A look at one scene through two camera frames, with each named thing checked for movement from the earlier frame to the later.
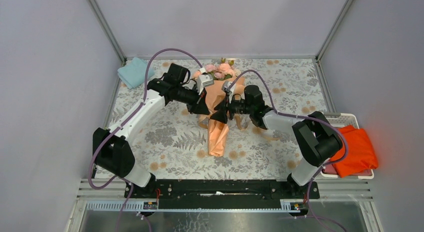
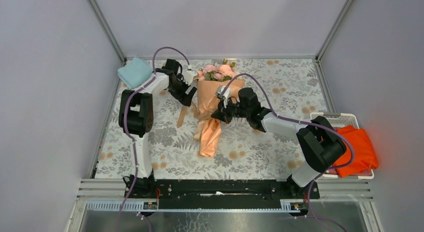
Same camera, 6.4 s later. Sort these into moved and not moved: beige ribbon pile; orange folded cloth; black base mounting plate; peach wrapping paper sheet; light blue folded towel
Moved: beige ribbon pile; peach wrapping paper sheet
Not moved: light blue folded towel; black base mounting plate; orange folded cloth
